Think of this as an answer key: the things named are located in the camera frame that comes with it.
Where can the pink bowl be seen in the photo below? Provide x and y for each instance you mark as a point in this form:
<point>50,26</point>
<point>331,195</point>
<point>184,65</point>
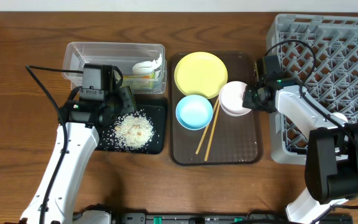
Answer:
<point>231,98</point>

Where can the blue bowl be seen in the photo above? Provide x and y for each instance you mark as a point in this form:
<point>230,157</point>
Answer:
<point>194,112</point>

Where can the pandan cake wrapper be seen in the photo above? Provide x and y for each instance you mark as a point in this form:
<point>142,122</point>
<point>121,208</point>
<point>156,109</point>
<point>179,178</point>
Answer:
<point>140,82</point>

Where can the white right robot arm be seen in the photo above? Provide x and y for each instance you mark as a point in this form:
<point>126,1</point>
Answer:
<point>331,168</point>

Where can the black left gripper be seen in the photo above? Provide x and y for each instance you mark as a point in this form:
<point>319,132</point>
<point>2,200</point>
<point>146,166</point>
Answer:
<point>127,100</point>

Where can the grey dishwasher rack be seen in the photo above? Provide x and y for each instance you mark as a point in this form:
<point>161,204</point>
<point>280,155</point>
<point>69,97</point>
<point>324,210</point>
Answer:
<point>323,51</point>

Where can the wooden chopstick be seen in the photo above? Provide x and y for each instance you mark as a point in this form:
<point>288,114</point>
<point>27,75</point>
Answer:
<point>206,129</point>
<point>210,140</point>

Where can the clear plastic bin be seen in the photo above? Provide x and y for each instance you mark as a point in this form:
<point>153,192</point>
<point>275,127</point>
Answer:
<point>122,55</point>

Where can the rice leftovers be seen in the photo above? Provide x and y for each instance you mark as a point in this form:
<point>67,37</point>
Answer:
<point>130,132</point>

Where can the yellow plate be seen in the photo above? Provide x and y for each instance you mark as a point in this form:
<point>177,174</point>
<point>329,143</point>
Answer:
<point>200,73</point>

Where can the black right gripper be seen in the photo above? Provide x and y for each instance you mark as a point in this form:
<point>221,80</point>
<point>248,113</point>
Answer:
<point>248,99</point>

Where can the right wooden chopstick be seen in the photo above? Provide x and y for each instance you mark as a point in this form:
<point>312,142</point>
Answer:
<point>210,140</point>

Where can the brown serving tray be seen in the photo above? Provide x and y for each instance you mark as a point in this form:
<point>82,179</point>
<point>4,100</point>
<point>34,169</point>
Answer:
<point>236,140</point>

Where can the white green cup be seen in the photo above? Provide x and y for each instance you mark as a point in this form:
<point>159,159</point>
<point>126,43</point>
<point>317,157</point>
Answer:
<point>340,116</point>

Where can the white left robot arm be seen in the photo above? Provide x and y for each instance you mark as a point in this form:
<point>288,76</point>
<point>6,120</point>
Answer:
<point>77,138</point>

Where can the left wooden chopstick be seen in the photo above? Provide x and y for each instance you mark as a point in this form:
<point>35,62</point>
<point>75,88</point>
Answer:
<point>206,129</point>

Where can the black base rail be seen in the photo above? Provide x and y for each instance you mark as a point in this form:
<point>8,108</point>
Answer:
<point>102,214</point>

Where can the white tissue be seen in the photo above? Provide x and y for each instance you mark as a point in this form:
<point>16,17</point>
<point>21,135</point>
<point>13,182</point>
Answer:
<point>146,67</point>

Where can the black tray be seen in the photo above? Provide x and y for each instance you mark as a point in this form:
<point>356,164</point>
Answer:
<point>156,110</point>

